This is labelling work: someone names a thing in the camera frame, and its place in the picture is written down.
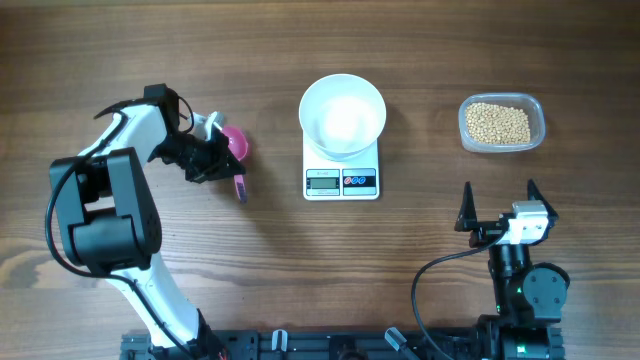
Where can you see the white round bowl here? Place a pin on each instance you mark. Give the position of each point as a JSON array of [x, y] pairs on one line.
[[341, 115]]

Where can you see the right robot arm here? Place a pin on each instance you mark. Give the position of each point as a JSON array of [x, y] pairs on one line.
[[529, 297]]

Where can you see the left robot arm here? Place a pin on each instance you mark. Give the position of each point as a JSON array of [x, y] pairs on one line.
[[101, 221]]

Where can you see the pile of yellow soybeans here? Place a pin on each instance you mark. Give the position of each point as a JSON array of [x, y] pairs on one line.
[[497, 125]]

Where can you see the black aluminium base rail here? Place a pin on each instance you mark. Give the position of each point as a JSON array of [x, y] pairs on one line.
[[457, 343]]

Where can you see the clear plastic container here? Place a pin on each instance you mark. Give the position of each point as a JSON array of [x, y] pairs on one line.
[[517, 100]]

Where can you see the white digital kitchen scale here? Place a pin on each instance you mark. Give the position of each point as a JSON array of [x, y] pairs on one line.
[[354, 178]]

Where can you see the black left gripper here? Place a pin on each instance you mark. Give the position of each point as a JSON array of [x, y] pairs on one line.
[[221, 159]]

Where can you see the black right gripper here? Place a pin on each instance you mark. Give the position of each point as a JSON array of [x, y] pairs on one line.
[[485, 231]]

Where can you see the pink plastic scoop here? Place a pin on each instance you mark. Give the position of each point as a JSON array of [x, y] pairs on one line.
[[239, 147]]

